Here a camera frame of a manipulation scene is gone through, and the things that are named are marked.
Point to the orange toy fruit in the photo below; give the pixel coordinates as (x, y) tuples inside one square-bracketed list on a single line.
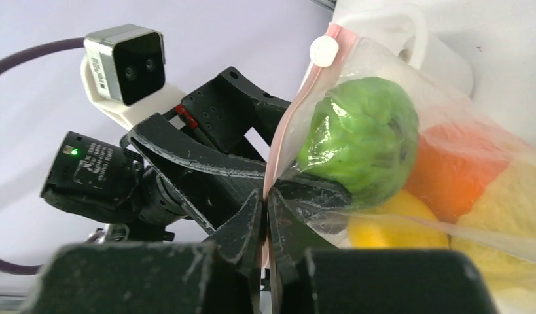
[(455, 164)]

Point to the yellow napa cabbage toy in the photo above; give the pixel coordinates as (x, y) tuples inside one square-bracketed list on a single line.
[(507, 206)]

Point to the green lime toy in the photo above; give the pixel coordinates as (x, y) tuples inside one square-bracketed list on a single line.
[(364, 135)]

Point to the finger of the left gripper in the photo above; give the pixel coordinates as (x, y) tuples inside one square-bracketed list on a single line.
[(312, 194), (211, 186)]

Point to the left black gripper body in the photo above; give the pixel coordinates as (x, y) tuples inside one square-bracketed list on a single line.
[(220, 112)]

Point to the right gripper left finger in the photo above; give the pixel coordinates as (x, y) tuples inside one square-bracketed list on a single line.
[(237, 242)]

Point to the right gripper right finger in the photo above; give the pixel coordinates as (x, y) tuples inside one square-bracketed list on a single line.
[(289, 238)]

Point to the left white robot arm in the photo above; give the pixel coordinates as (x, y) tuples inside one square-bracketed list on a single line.
[(113, 184)]

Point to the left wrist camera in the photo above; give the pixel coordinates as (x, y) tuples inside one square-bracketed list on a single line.
[(124, 76)]

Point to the clear zip top bag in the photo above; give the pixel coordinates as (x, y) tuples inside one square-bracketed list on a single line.
[(351, 57)]

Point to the yellow lemon toy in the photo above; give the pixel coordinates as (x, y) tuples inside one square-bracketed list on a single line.
[(393, 225)]

